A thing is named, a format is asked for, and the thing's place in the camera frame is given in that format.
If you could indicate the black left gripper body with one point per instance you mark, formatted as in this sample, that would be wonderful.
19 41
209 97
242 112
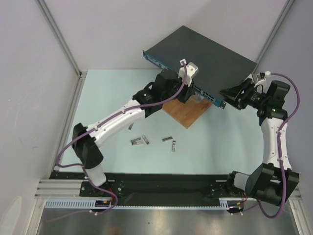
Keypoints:
183 95

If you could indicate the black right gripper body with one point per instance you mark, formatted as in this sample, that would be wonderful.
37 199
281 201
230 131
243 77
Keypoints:
242 96

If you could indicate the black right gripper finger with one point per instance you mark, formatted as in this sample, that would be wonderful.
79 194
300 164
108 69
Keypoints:
235 92
236 103

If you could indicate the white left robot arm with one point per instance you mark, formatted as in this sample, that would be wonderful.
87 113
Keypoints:
167 86

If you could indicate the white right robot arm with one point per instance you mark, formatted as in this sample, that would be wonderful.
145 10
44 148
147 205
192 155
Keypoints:
273 181

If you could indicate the wooden base board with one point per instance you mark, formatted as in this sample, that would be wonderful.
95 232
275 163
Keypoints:
186 113

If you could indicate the SFP module centre upright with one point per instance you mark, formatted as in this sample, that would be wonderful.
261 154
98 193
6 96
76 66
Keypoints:
173 146

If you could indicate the silver SFP module on pair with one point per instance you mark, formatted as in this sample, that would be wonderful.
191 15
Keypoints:
137 139

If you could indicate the metal switch stand bracket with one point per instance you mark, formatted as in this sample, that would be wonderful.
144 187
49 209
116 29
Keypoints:
197 98

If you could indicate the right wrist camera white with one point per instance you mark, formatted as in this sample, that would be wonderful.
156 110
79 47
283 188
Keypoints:
260 79

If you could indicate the black blue network switch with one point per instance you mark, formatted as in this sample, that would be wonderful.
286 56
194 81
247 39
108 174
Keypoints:
219 67

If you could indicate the grey slotted cable duct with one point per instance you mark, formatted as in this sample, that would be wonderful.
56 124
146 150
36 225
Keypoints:
101 204

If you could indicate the aluminium frame post right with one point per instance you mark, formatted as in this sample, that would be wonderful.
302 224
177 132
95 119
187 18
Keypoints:
274 31

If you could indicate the aluminium frame post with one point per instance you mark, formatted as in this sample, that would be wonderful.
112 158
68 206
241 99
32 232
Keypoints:
58 35
274 31

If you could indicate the aluminium frame post left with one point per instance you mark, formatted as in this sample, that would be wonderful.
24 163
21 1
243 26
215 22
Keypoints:
58 35

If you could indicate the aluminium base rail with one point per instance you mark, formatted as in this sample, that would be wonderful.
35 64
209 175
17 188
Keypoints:
58 188

